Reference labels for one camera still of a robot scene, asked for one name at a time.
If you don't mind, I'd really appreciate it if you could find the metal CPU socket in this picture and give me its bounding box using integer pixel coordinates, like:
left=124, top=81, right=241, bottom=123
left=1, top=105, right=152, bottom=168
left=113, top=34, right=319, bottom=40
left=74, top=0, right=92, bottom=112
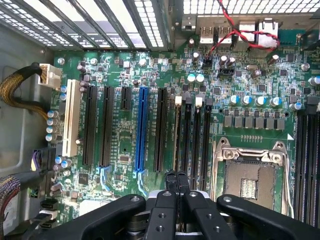
left=211, top=136, right=295, bottom=219

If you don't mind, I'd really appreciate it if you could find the green motherboard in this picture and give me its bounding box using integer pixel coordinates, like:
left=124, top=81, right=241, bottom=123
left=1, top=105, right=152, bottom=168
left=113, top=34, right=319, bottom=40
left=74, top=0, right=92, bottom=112
left=46, top=49, right=320, bottom=227

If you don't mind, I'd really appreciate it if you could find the long black expansion slot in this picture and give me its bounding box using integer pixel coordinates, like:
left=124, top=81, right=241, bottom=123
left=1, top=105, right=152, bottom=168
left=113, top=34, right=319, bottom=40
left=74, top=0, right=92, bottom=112
left=153, top=87, right=169, bottom=173
left=99, top=85, right=116, bottom=168
left=81, top=85, right=99, bottom=166

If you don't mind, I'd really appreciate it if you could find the steel socket locking lever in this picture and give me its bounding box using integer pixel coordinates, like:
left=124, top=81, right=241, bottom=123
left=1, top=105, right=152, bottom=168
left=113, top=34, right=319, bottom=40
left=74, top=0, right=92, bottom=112
left=279, top=141, right=296, bottom=219

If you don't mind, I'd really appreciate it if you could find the blue expansion slot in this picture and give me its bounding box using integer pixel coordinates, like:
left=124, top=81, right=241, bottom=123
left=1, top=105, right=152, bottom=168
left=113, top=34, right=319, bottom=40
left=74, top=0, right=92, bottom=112
left=133, top=85, right=150, bottom=173

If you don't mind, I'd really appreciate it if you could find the short black expansion slot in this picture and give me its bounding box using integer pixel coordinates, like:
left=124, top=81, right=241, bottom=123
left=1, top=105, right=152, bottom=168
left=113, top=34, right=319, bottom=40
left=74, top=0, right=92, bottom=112
left=119, top=85, right=132, bottom=112

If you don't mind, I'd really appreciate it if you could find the white PCI expansion slot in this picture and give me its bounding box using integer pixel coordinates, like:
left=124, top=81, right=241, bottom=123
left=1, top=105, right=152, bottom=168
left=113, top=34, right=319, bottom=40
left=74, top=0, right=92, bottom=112
left=61, top=78, right=82, bottom=157

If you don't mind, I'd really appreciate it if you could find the black four pin header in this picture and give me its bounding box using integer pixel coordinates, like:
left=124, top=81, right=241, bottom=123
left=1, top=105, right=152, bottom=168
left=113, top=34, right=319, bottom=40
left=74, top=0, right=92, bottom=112
left=217, top=67, right=236, bottom=78

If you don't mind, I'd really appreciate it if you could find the grey metal PC case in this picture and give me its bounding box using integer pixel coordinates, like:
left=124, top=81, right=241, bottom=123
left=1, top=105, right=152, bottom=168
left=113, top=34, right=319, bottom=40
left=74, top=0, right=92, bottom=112
left=0, top=0, right=320, bottom=240

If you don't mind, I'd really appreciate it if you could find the white power connector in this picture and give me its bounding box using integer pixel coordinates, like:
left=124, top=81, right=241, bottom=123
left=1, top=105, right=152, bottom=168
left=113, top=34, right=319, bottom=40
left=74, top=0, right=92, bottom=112
left=37, top=63, right=63, bottom=89

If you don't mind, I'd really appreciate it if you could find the silver USB port block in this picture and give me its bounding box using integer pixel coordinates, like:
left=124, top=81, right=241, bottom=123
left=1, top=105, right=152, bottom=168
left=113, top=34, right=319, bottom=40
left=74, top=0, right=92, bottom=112
left=199, top=24, right=216, bottom=46
left=217, top=24, right=234, bottom=46

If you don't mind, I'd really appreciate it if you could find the silver rear port block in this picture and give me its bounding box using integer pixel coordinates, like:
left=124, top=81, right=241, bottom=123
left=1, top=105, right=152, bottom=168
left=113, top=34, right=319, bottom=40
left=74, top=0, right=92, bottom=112
left=238, top=21, right=257, bottom=45

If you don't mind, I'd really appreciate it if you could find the silver ethernet port block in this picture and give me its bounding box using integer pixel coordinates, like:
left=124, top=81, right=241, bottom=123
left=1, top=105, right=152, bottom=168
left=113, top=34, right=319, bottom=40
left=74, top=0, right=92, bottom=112
left=258, top=18, right=280, bottom=49

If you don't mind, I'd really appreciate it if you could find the black SATA cable plug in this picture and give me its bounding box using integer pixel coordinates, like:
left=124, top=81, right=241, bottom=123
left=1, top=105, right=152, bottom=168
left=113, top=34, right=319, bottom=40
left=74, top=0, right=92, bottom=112
left=37, top=199, right=59, bottom=230

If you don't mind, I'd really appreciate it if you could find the purple and black wire plug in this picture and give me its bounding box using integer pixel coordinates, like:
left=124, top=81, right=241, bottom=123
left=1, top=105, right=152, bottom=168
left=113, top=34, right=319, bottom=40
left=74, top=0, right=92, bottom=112
left=30, top=149, right=43, bottom=173

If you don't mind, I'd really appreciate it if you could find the multicolour braided cable bundle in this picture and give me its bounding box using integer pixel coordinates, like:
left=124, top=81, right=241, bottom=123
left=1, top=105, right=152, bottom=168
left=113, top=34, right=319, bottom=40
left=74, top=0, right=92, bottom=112
left=0, top=175, right=22, bottom=236

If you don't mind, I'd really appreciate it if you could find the small black wire header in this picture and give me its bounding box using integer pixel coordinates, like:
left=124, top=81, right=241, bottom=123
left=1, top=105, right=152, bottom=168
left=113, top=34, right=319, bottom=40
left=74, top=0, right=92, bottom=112
left=201, top=56, right=213, bottom=70

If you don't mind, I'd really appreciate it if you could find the red and black twisted wire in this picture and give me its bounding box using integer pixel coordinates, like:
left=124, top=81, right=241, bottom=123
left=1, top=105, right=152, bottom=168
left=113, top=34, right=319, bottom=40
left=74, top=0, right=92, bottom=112
left=205, top=0, right=281, bottom=62

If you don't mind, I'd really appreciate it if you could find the yellow black braided cable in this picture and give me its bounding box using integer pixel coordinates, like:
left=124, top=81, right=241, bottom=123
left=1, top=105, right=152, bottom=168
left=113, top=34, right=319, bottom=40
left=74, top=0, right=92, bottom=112
left=0, top=62, right=55, bottom=121

